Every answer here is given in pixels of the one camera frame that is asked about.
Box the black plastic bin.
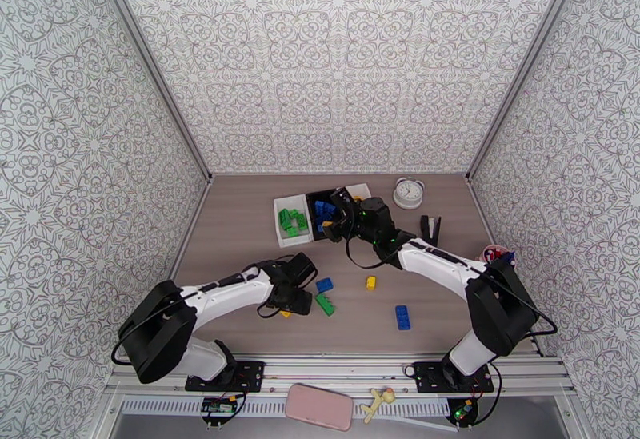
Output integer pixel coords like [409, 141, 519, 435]
[305, 187, 351, 243]

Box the white plastic bin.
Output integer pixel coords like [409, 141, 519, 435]
[345, 182, 372, 204]
[273, 194, 314, 248]

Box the white alarm clock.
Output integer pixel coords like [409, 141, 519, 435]
[393, 177, 426, 210]

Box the black stapler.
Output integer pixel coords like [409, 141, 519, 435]
[419, 214, 442, 248]

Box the pink pouch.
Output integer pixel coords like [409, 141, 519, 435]
[285, 383, 354, 433]

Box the yellow wooden toy figure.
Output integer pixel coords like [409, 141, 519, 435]
[361, 387, 396, 425]

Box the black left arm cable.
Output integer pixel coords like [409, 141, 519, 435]
[110, 252, 301, 366]

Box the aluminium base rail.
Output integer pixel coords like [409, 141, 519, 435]
[107, 352, 576, 399]

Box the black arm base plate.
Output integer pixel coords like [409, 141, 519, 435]
[412, 361, 494, 395]
[186, 361, 265, 393]

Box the white slotted cable duct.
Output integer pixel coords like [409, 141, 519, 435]
[122, 398, 451, 417]

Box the aluminium table edge rail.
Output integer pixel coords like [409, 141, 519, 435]
[165, 178, 215, 284]

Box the aluminium frame post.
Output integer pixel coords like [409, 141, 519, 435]
[86, 0, 215, 185]
[465, 0, 587, 184]

